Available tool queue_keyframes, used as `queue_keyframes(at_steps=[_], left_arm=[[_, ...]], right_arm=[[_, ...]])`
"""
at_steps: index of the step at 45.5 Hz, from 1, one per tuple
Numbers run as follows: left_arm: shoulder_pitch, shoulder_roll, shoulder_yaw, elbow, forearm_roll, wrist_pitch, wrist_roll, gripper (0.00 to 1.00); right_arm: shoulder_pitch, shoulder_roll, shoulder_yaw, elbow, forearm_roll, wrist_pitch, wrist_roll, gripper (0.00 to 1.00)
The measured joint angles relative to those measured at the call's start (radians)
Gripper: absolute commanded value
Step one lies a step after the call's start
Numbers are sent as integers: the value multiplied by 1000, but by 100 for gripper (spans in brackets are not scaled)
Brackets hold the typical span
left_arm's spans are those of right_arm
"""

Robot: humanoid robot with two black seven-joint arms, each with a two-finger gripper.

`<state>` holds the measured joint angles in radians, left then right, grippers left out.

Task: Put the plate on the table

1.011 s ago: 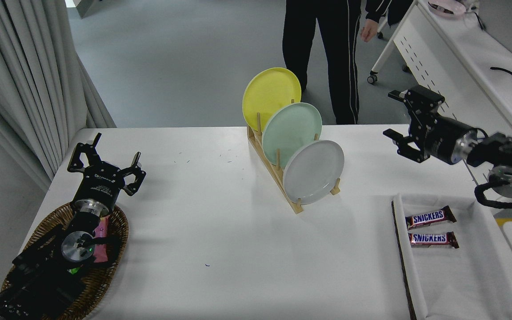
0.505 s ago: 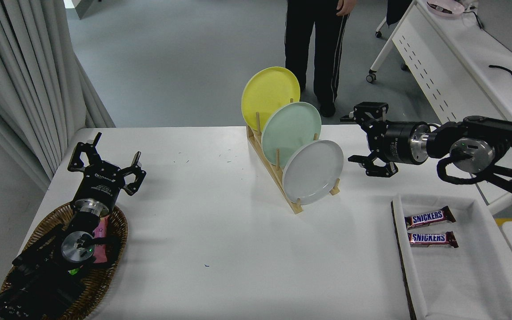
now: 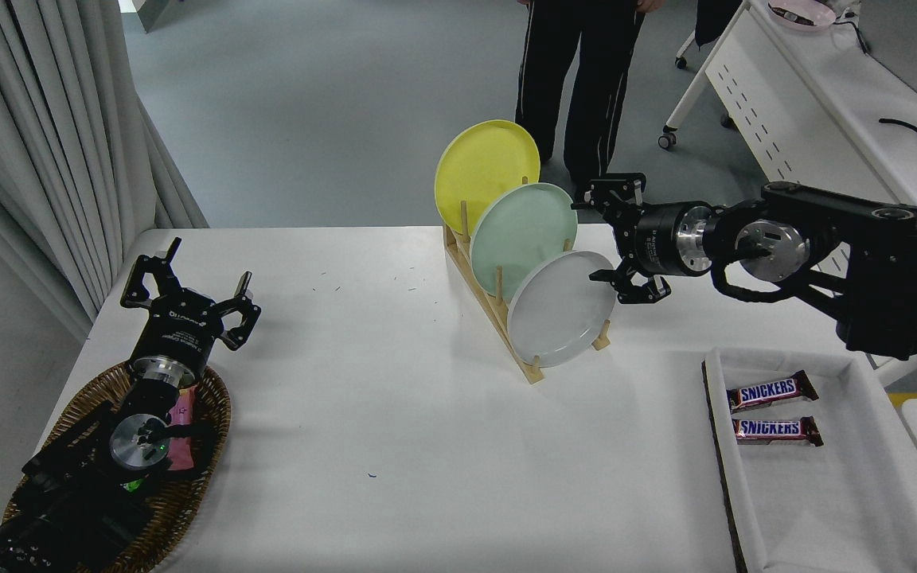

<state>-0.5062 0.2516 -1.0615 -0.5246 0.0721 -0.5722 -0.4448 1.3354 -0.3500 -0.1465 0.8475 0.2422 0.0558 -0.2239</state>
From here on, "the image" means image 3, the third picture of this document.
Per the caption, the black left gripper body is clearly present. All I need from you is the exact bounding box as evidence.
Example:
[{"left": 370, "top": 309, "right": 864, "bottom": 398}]
[{"left": 134, "top": 294, "right": 225, "bottom": 375}]

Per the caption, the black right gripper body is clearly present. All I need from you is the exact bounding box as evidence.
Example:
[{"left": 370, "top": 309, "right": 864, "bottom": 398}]
[{"left": 616, "top": 203, "right": 687, "bottom": 279}]

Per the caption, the grey plate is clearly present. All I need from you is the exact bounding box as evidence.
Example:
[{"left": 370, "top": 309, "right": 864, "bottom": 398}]
[{"left": 506, "top": 251, "right": 618, "bottom": 368}]

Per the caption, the pale green plate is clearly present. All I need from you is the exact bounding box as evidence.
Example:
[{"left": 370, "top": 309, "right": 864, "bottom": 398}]
[{"left": 470, "top": 183, "right": 578, "bottom": 302}]

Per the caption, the yellow plate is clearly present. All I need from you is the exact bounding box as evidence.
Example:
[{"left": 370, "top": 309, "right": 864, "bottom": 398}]
[{"left": 434, "top": 119, "right": 540, "bottom": 236}]

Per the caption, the wooden plate rack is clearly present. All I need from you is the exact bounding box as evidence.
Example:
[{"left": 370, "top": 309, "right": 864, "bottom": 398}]
[{"left": 443, "top": 177, "right": 612, "bottom": 385}]

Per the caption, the pink snack packet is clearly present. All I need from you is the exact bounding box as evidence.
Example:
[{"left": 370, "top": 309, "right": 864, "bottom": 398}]
[{"left": 166, "top": 386, "right": 198, "bottom": 472}]

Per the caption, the person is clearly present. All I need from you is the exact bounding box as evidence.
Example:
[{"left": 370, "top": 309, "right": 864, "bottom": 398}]
[{"left": 516, "top": 0, "right": 668, "bottom": 204}]

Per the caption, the brown wicker basket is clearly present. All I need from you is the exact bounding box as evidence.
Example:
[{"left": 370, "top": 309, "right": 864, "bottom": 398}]
[{"left": 3, "top": 360, "right": 232, "bottom": 573}]

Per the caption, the brown Snickers bar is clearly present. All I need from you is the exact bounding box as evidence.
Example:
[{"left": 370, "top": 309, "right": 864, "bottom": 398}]
[
  {"left": 726, "top": 370, "right": 819, "bottom": 413},
  {"left": 732, "top": 415, "right": 824, "bottom": 447}
]

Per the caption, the pale grey curtain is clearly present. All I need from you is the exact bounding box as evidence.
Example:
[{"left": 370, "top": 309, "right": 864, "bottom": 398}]
[{"left": 0, "top": 0, "right": 209, "bottom": 343}]

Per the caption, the black garment on chair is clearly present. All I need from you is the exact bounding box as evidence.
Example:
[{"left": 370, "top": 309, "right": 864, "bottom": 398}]
[{"left": 695, "top": 0, "right": 743, "bottom": 49}]

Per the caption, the white desk with perforated panel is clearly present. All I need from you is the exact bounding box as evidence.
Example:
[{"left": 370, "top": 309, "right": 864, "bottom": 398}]
[{"left": 658, "top": 0, "right": 917, "bottom": 387}]

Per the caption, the pink bowl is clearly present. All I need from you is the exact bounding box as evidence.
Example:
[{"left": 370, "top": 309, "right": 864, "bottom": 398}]
[{"left": 767, "top": 0, "right": 836, "bottom": 33}]

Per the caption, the white tray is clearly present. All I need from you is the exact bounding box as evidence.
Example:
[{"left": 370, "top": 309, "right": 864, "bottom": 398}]
[{"left": 702, "top": 346, "right": 917, "bottom": 573}]

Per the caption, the grey laptop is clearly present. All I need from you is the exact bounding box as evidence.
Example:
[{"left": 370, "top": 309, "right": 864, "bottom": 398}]
[{"left": 857, "top": 0, "right": 917, "bottom": 108}]

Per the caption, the black cable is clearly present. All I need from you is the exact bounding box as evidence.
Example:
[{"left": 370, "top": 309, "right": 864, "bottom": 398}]
[{"left": 878, "top": 118, "right": 917, "bottom": 149}]

